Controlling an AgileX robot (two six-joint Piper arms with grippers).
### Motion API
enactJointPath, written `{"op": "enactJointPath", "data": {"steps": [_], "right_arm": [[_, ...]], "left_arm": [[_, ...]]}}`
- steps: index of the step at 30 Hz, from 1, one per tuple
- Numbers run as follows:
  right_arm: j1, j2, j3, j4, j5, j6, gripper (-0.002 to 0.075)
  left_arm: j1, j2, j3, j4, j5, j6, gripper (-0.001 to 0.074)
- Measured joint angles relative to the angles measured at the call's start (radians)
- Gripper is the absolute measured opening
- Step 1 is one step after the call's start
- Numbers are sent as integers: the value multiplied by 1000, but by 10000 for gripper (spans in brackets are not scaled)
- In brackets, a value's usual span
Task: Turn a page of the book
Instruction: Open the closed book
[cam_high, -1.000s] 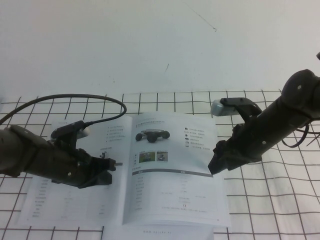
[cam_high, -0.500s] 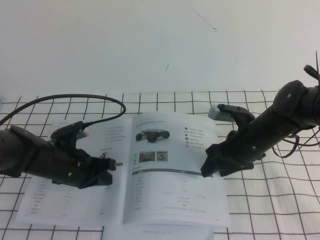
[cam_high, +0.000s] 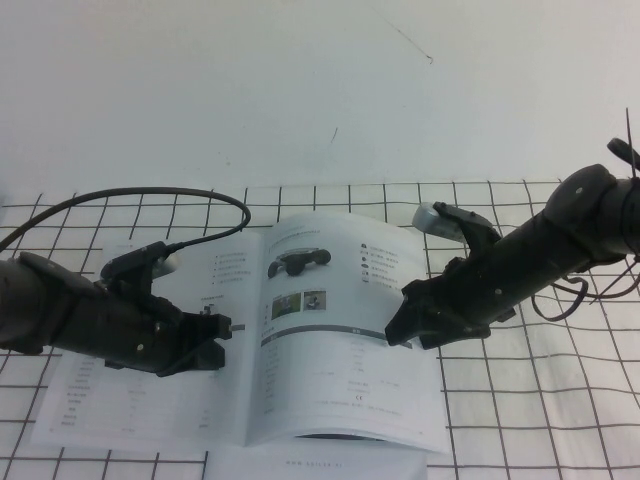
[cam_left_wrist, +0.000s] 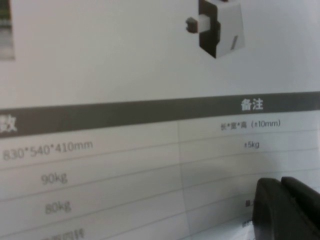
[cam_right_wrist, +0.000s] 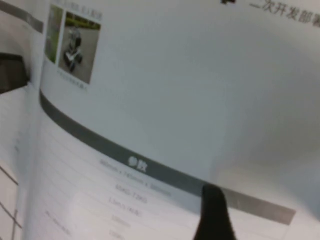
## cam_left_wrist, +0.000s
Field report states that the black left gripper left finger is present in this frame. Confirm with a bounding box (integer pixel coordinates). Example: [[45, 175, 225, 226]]
[[251, 176, 301, 240]]

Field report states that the white product catalogue book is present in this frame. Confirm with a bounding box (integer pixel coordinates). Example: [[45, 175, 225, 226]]
[[0, 0, 320, 240]]

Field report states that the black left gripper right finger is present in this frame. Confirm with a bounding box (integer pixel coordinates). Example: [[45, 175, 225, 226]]
[[281, 176, 320, 240]]

